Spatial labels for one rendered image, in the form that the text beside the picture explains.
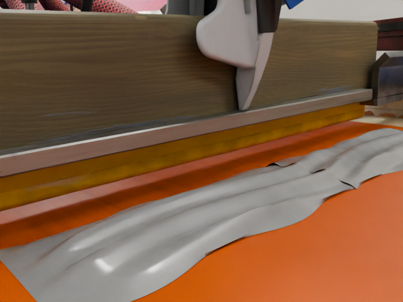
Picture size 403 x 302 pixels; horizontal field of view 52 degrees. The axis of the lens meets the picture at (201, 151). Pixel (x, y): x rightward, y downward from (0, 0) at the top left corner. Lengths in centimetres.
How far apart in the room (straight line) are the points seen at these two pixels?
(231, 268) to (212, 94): 15
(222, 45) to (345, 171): 11
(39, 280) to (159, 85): 14
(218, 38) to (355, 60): 20
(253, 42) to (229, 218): 13
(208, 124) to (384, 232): 12
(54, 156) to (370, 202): 17
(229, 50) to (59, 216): 14
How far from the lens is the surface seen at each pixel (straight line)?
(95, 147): 22
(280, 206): 21
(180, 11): 32
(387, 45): 136
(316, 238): 19
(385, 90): 46
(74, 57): 23
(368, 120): 50
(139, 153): 27
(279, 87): 34
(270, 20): 29
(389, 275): 17
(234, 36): 28
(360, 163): 30
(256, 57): 28
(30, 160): 21
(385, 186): 27
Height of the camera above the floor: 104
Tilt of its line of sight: 14 degrees down
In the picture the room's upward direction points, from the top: 2 degrees counter-clockwise
